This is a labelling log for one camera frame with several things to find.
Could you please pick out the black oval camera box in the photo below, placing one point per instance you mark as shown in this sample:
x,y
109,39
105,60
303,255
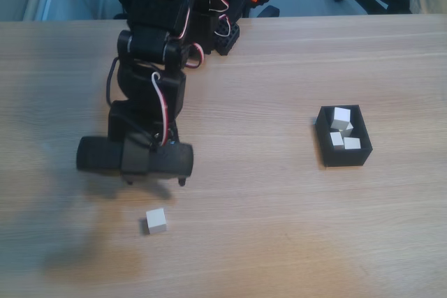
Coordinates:
x,y
101,155

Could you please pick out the black open box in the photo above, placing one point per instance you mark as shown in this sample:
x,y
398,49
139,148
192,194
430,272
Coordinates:
x,y
345,158

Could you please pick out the white cube block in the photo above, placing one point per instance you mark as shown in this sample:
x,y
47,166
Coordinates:
x,y
348,131
156,220
336,138
340,117
352,143

